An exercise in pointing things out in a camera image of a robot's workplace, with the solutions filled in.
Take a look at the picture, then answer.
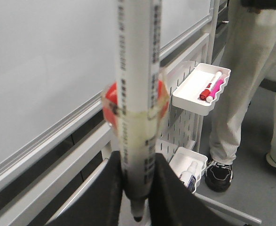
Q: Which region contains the white cleaner spray bottle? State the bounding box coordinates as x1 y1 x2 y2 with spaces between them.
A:
179 161 198 193

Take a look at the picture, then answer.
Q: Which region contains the red capped marker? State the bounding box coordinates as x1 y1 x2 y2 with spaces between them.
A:
199 71 222 101

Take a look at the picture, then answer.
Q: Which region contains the person in beige trousers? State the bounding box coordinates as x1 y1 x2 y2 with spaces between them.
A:
205 0 276 193

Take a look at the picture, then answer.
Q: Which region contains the red round magnet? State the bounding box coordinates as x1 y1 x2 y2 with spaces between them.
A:
101 80 170 133

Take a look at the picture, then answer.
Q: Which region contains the white pegboard tray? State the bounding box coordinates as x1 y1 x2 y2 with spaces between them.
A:
170 147 208 193
172 63 231 116

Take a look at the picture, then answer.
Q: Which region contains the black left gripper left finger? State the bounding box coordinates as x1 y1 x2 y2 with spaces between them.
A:
47 151 123 226

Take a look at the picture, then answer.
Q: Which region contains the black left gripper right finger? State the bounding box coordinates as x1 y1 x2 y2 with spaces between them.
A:
149 153 233 226

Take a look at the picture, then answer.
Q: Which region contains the white metal whiteboard stand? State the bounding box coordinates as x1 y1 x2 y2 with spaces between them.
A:
0 0 262 226

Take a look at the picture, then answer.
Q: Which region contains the white black-tipped whiteboard marker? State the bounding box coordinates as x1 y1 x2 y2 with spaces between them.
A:
116 0 162 222

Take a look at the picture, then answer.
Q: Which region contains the upper white pegboard tray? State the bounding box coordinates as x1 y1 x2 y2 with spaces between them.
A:
172 63 231 116

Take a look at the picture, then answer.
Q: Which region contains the black sneaker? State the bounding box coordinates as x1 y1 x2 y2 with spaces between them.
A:
205 160 233 193

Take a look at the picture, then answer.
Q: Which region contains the pink marker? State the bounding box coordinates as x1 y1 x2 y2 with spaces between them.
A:
206 79 224 103

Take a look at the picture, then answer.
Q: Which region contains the lower white pegboard tray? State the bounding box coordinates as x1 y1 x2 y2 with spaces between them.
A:
170 147 208 193

